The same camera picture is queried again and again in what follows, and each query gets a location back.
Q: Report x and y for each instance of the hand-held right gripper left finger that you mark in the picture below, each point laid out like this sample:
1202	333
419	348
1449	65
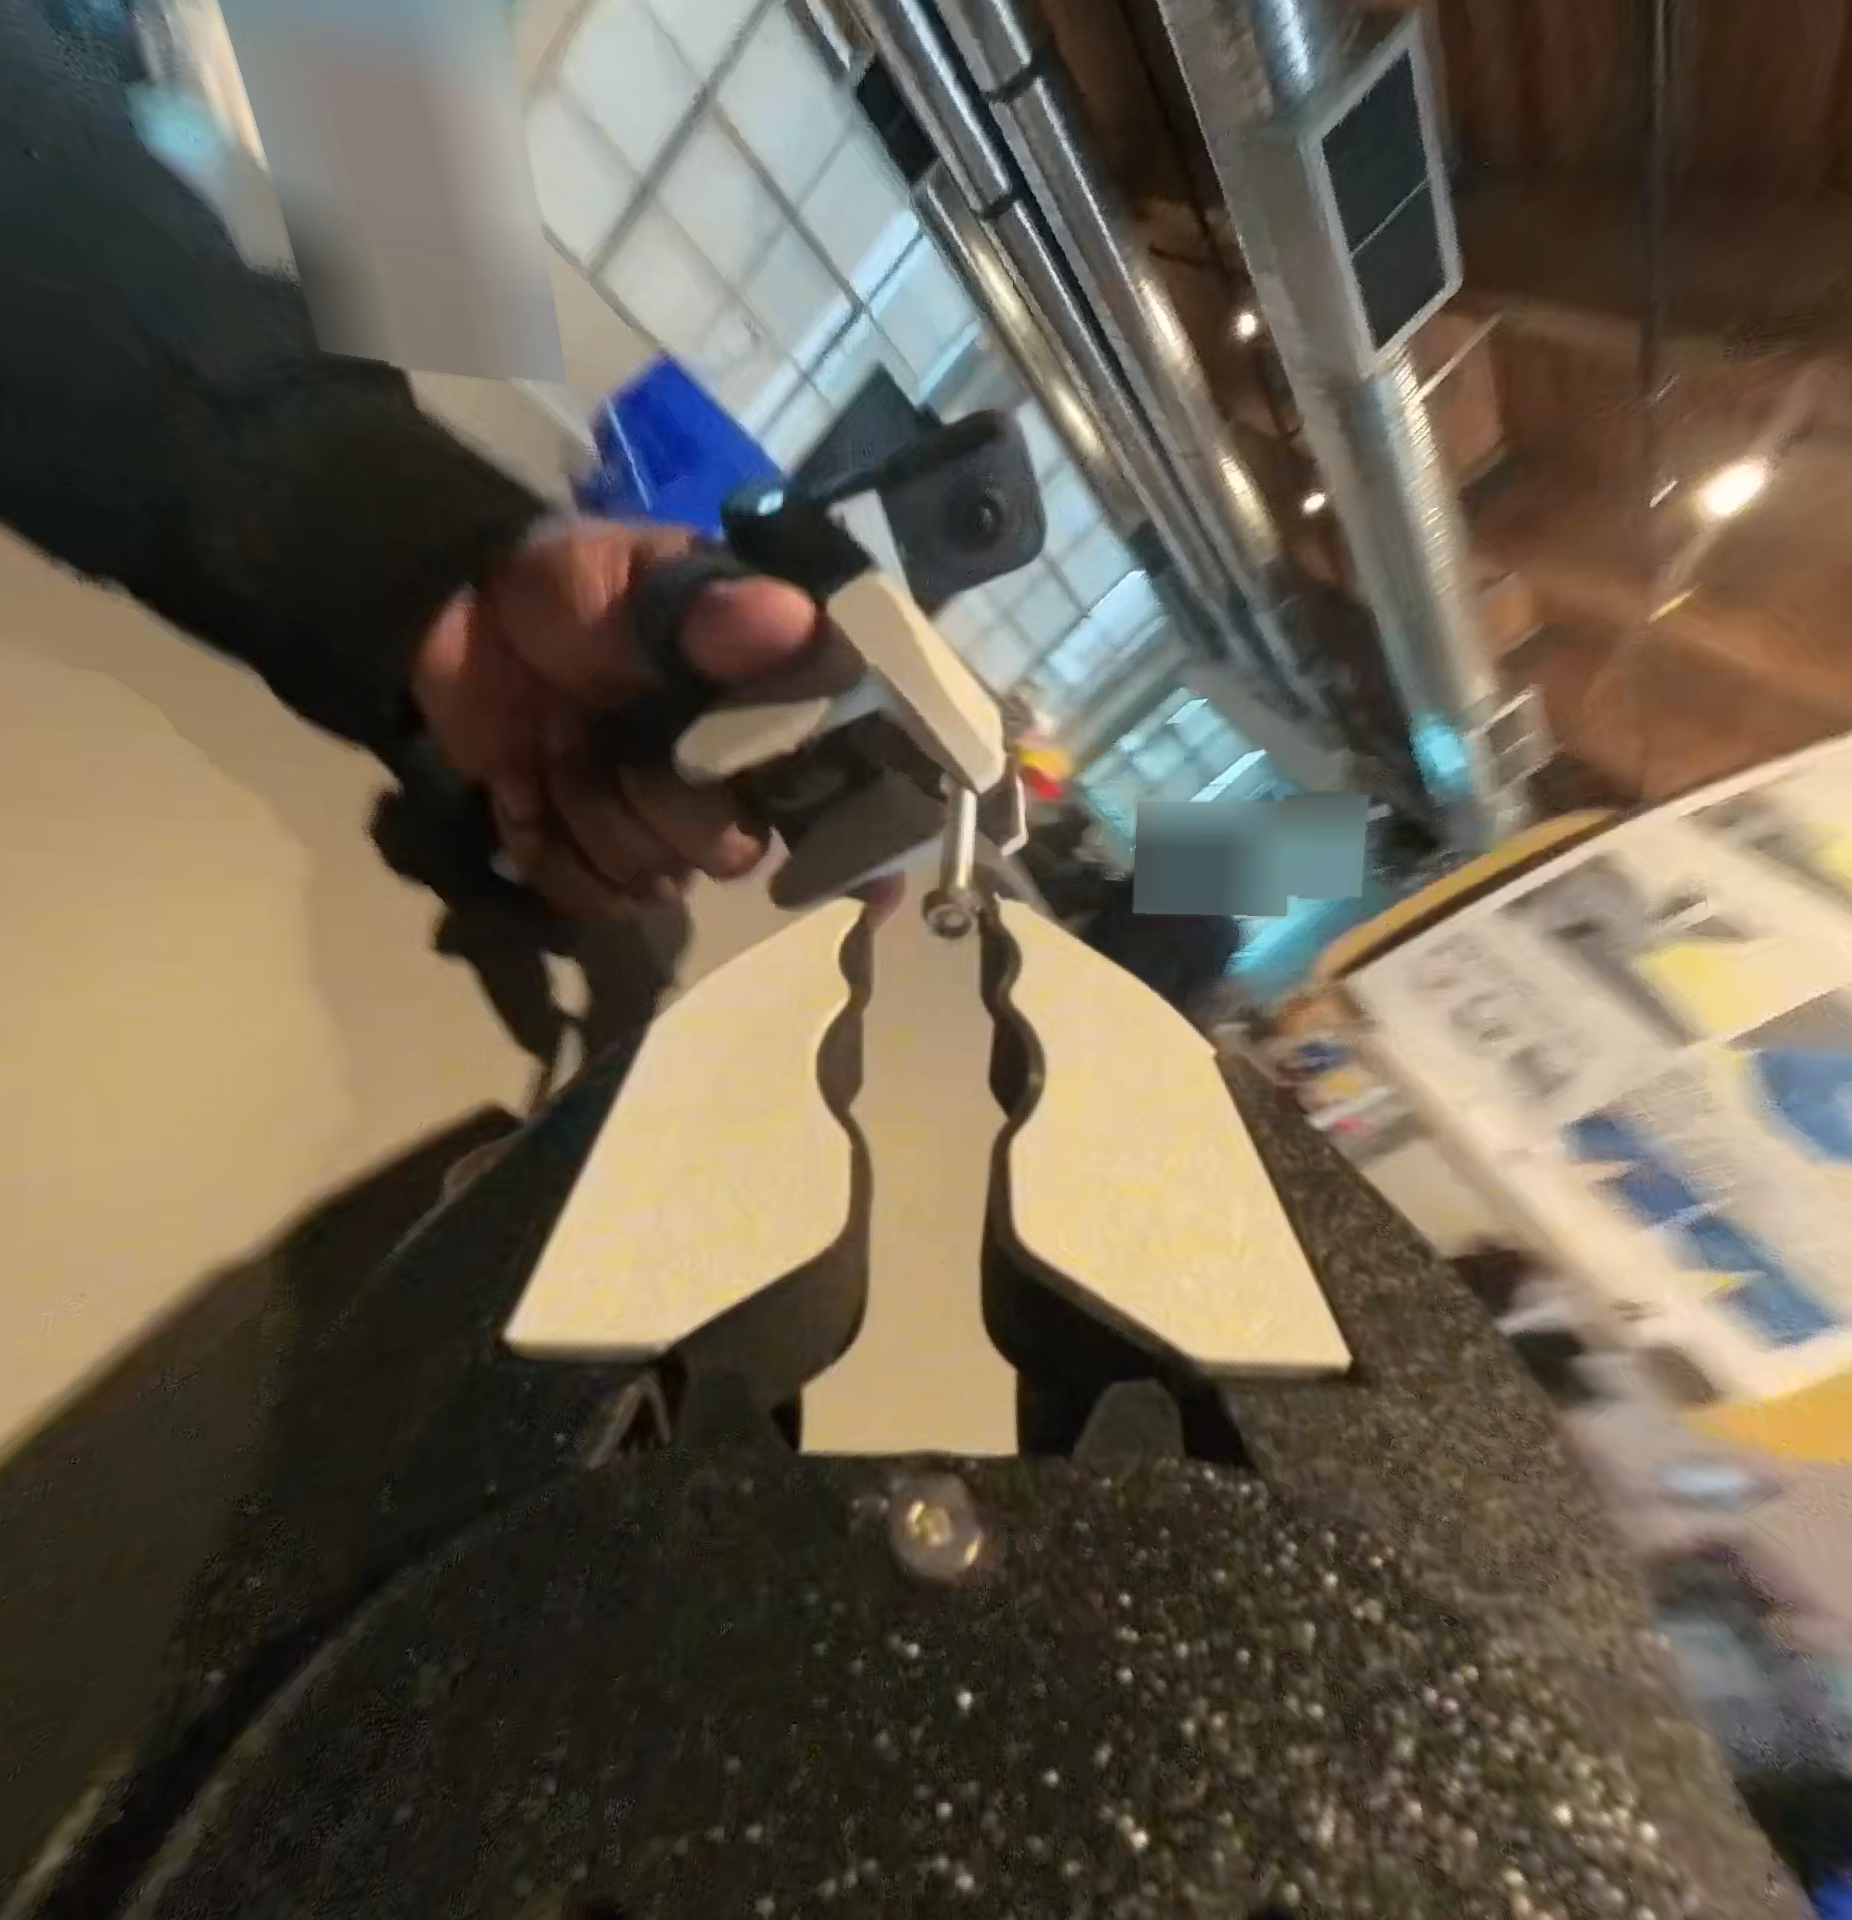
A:
703	1169

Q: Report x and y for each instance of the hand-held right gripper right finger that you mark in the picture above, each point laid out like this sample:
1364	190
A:
1167	1201

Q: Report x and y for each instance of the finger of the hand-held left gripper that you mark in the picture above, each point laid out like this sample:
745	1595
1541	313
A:
926	691
752	737

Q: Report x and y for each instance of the silver bolt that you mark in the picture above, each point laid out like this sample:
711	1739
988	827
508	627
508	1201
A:
958	839

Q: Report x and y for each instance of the silver nut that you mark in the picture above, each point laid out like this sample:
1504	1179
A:
949	916

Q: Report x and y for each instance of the person's left forearm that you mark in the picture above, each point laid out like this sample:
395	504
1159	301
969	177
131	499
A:
191	449

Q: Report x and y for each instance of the person's left hand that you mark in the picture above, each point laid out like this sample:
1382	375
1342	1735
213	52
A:
549	675

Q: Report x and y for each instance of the yellow red storage bin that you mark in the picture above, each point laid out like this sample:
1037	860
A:
1047	762

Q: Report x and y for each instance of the blue plastic bin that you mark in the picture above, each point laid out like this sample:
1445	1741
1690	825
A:
673	435

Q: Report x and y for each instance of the large window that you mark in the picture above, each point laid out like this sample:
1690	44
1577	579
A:
745	150

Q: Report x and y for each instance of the printed instruction sheet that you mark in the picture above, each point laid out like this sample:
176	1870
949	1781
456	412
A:
1617	1052

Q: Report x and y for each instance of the silver ventilation duct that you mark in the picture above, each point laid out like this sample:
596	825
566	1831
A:
1392	498
1078	301

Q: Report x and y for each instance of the white framed duct vent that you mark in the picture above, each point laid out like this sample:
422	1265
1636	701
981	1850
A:
1382	180

